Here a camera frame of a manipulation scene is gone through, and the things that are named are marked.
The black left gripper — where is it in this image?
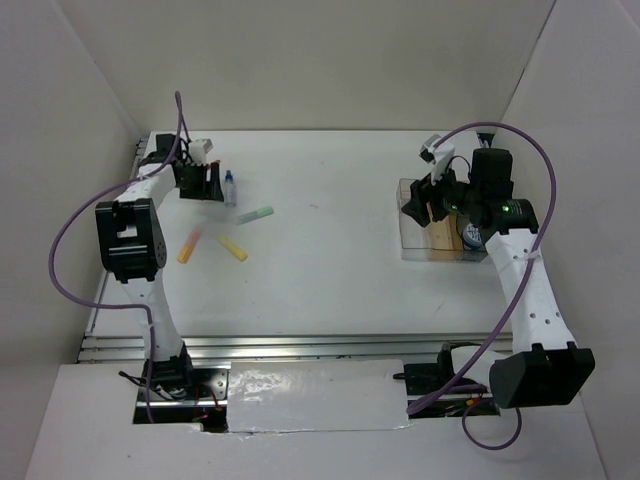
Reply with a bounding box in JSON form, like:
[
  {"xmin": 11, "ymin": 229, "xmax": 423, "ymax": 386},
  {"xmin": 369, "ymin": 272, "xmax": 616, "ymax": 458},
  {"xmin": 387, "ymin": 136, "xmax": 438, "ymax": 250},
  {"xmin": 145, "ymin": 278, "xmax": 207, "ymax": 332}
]
[{"xmin": 178, "ymin": 161, "xmax": 225, "ymax": 202}]

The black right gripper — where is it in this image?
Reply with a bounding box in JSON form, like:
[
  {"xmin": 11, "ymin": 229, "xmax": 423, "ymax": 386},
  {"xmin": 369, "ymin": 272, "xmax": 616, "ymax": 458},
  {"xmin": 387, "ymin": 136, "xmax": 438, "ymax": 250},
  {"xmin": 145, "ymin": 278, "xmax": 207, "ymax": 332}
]
[{"xmin": 400, "ymin": 156, "xmax": 482, "ymax": 227}]

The clear blue cap glue bottle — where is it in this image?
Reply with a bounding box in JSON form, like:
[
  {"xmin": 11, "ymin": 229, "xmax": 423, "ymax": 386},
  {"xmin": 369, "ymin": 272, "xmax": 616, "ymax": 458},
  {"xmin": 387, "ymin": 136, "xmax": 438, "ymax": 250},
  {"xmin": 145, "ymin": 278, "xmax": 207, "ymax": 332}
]
[{"xmin": 224, "ymin": 170, "xmax": 237, "ymax": 208}]

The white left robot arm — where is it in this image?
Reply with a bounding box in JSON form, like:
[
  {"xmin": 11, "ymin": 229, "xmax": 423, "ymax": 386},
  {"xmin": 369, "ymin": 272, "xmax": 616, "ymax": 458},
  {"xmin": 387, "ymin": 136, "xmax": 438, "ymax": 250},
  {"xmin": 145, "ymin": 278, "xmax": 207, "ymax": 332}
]
[{"xmin": 95, "ymin": 134, "xmax": 224, "ymax": 399}]

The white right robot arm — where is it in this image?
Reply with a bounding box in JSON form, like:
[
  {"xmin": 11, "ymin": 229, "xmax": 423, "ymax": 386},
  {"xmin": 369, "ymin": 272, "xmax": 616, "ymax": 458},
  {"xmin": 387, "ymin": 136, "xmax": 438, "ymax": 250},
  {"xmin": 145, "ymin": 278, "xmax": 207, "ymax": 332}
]
[{"xmin": 402, "ymin": 144, "xmax": 595, "ymax": 409}]

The clear compartment organizer box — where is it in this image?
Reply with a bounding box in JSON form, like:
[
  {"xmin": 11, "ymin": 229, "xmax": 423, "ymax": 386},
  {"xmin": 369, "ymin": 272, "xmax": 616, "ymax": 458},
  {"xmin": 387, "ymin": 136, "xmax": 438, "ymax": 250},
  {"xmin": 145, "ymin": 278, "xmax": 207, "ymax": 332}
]
[{"xmin": 396, "ymin": 178, "xmax": 487, "ymax": 263}]

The orange pink highlighter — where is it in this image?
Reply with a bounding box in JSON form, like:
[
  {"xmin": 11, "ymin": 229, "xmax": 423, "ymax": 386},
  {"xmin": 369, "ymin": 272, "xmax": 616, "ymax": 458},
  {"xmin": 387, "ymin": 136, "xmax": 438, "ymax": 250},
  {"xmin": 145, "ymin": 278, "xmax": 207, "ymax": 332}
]
[{"xmin": 176, "ymin": 228, "xmax": 203, "ymax": 264}]

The green translucent highlighter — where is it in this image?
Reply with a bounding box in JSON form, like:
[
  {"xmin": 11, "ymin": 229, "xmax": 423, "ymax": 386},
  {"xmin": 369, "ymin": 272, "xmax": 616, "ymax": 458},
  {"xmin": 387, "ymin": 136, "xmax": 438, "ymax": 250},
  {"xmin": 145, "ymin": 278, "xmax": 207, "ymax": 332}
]
[{"xmin": 234, "ymin": 206, "xmax": 274, "ymax": 225}]

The yellow translucent highlighter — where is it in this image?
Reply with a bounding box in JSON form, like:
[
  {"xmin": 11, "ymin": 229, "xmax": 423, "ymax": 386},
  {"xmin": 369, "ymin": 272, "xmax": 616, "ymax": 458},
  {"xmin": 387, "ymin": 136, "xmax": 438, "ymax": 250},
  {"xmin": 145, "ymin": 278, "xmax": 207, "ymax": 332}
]
[{"xmin": 216, "ymin": 235, "xmax": 249, "ymax": 262}]

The white taped front panel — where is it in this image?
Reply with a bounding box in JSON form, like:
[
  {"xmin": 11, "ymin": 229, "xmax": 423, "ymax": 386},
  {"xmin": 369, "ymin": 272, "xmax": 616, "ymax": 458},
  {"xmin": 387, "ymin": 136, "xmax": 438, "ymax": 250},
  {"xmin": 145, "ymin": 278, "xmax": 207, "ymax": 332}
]
[{"xmin": 227, "ymin": 359, "xmax": 410, "ymax": 434}]

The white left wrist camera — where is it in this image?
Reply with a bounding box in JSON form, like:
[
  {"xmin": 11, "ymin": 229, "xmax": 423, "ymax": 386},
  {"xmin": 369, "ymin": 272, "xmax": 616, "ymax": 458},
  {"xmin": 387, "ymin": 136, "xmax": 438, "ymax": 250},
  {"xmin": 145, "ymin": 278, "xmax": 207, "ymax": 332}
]
[{"xmin": 188, "ymin": 139, "xmax": 213, "ymax": 165}]

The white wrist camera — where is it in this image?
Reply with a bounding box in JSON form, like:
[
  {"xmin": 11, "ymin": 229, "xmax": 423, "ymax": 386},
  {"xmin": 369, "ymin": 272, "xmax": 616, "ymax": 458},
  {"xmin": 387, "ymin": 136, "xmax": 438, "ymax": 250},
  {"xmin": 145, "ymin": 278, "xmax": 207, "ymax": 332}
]
[
  {"xmin": 419, "ymin": 134, "xmax": 455, "ymax": 185},
  {"xmin": 188, "ymin": 139, "xmax": 213, "ymax": 165}
]

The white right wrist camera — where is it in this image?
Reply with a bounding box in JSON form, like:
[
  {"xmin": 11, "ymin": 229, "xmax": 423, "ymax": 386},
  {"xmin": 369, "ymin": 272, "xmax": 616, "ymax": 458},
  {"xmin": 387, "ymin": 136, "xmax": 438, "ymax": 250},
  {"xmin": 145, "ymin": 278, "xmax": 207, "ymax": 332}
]
[{"xmin": 419, "ymin": 134, "xmax": 455, "ymax": 185}]

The left side aluminium rail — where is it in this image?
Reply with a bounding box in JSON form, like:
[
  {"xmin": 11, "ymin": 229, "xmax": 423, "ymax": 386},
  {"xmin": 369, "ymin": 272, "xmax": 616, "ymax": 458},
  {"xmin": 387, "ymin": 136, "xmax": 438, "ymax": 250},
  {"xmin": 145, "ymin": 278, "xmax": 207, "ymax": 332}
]
[{"xmin": 84, "ymin": 134, "xmax": 151, "ymax": 336}]

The aluminium table edge rail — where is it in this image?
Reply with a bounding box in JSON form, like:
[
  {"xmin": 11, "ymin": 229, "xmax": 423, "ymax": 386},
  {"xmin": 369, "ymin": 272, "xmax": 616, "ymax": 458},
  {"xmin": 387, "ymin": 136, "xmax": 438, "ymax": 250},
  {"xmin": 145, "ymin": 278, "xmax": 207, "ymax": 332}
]
[{"xmin": 76, "ymin": 333, "xmax": 489, "ymax": 365}]

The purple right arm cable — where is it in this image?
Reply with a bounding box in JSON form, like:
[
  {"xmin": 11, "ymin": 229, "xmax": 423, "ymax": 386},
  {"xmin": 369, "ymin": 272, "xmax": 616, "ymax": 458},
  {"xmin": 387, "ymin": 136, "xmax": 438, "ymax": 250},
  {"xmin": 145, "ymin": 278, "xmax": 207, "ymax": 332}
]
[{"xmin": 405, "ymin": 122, "xmax": 559, "ymax": 451}]

